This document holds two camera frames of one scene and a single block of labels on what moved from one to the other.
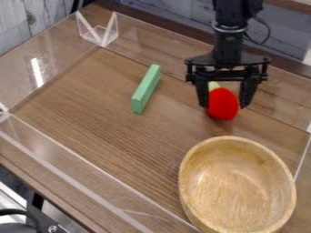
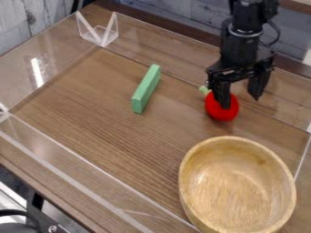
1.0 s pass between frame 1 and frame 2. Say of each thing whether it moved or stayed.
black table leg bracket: stayed
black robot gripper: moved
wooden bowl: stayed
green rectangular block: stayed
